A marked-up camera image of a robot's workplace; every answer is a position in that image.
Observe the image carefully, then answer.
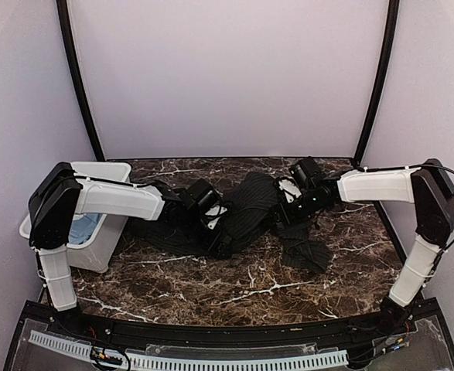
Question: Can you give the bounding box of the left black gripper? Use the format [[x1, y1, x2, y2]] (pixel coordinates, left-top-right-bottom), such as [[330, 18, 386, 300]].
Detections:
[[178, 209, 232, 259]]

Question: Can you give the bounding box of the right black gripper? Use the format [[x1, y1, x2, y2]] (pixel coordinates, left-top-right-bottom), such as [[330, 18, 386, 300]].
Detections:
[[266, 188, 327, 230]]

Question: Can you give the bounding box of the black pinstriped shirt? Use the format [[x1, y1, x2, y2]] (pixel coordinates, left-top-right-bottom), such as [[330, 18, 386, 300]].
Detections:
[[127, 172, 333, 273]]

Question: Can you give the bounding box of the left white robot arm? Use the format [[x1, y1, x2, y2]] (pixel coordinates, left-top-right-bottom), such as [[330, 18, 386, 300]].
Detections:
[[28, 162, 232, 337]]

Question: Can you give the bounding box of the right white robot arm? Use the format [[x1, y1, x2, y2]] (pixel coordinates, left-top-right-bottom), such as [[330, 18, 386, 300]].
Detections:
[[271, 157, 454, 335]]

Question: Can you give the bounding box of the white plastic laundry bin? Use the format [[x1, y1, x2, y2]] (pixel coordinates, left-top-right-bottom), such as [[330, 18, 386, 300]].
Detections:
[[19, 161, 132, 274]]

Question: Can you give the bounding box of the light blue garment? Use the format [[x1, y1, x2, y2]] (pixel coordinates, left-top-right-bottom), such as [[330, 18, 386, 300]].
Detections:
[[69, 213, 101, 245]]

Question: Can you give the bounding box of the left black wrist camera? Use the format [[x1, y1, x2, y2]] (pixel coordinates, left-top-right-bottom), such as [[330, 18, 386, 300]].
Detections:
[[187, 179, 217, 209]]

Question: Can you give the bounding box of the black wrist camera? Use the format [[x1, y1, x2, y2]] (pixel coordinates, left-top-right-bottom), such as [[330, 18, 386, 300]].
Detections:
[[187, 179, 217, 209], [289, 156, 324, 189]]

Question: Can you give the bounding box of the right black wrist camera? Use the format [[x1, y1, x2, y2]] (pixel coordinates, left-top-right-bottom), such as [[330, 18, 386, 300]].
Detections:
[[289, 156, 324, 189]]

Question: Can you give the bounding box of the left black frame post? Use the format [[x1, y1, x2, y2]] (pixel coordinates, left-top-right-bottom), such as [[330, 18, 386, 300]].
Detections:
[[56, 0, 106, 162]]

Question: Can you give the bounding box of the black frame post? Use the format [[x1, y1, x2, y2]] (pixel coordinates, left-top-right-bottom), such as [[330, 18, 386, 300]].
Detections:
[[56, 0, 106, 162], [353, 0, 400, 166]]

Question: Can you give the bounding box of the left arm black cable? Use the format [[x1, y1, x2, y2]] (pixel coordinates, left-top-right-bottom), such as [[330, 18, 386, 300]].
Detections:
[[56, 173, 154, 190]]

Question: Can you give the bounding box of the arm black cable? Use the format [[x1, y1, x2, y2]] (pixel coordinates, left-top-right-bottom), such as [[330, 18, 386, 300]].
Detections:
[[361, 164, 454, 279], [56, 173, 154, 190]]

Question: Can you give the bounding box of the white slotted cable duct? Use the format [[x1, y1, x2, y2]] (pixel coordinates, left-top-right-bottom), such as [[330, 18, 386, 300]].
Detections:
[[29, 330, 348, 371]]

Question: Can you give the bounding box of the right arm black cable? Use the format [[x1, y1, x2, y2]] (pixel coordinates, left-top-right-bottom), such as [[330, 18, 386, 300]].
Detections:
[[361, 164, 454, 279]]

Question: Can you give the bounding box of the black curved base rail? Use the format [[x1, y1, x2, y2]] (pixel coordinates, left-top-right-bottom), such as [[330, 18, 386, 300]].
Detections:
[[4, 299, 454, 370]]

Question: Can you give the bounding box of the right black frame post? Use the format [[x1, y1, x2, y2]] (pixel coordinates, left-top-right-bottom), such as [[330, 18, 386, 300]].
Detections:
[[353, 0, 400, 166]]

